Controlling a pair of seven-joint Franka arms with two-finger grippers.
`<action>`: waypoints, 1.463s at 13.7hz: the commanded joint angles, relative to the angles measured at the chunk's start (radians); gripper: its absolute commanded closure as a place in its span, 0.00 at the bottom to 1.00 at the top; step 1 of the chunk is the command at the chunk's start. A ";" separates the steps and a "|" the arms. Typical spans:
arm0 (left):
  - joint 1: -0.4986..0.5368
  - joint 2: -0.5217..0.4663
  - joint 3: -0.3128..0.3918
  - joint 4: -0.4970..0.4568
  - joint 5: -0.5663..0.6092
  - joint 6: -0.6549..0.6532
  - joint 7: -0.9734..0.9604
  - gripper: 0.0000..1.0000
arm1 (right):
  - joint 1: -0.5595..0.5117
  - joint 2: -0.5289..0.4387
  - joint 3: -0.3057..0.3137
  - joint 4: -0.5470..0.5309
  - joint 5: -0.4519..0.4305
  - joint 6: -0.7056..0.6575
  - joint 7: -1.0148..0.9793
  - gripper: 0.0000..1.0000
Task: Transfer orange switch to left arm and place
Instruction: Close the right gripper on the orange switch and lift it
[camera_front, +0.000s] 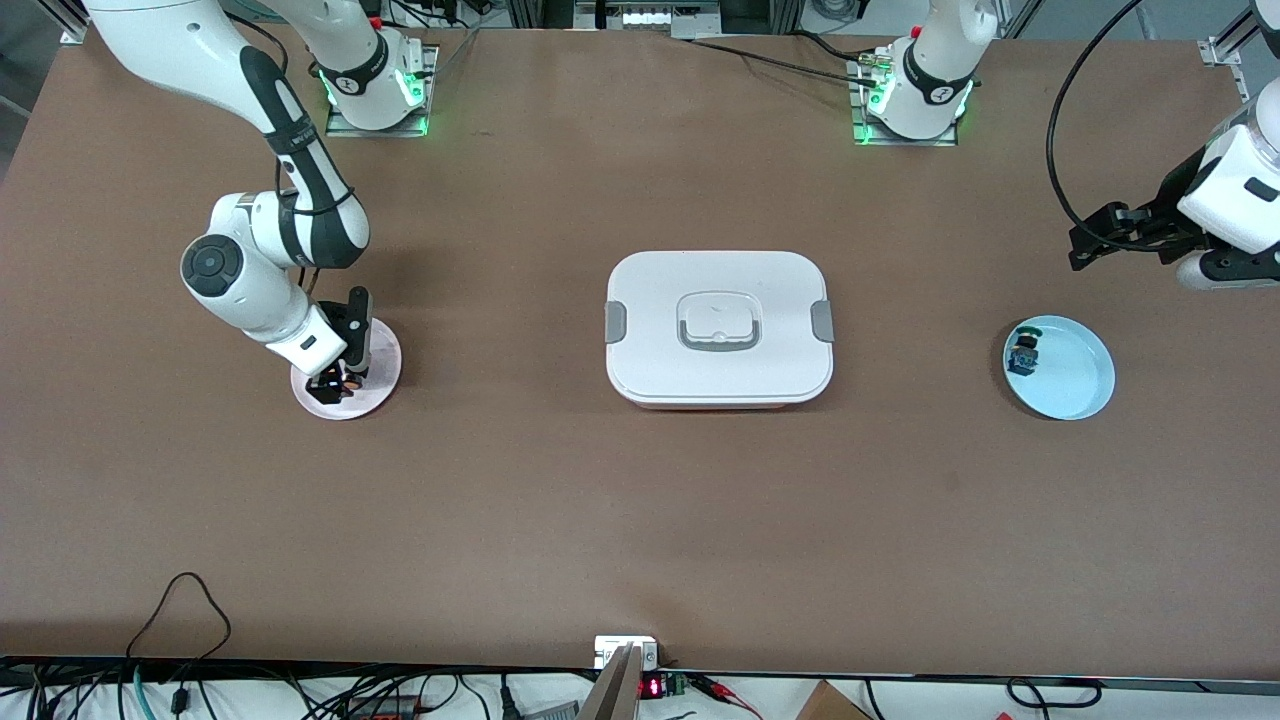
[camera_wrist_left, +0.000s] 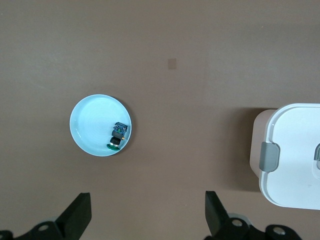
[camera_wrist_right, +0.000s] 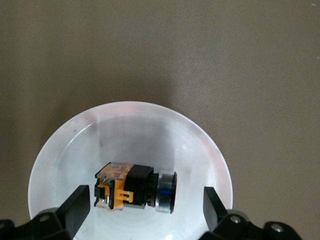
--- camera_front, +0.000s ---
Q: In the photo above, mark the small white device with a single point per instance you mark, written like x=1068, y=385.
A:
x=612, y=648

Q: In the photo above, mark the aluminium corner bracket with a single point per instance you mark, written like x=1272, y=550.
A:
x=72, y=32

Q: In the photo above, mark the red digit display module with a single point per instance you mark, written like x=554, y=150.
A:
x=652, y=686

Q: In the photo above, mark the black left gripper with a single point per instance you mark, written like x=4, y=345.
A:
x=1167, y=203

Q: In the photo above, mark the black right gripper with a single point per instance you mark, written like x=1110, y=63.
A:
x=331, y=378

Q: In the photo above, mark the grey rack device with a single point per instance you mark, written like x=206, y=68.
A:
x=650, y=18

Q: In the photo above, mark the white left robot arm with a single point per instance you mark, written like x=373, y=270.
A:
x=930, y=90

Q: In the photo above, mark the white lidded lunch box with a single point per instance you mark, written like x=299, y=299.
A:
x=650, y=300

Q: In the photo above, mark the grey metal bar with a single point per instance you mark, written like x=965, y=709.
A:
x=612, y=690

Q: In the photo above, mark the green push-button switch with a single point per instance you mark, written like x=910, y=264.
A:
x=1022, y=352

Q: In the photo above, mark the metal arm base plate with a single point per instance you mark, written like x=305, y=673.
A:
x=340, y=127
x=865, y=137

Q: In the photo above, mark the brown cardboard piece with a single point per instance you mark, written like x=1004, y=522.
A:
x=830, y=705

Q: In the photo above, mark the aluminium profile rail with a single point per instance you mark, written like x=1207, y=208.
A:
x=1225, y=50

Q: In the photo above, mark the pink round plate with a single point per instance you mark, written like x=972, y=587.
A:
x=385, y=350

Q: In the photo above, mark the light blue round plate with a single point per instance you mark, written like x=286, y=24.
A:
x=1075, y=375

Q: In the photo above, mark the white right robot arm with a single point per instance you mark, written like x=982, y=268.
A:
x=230, y=290

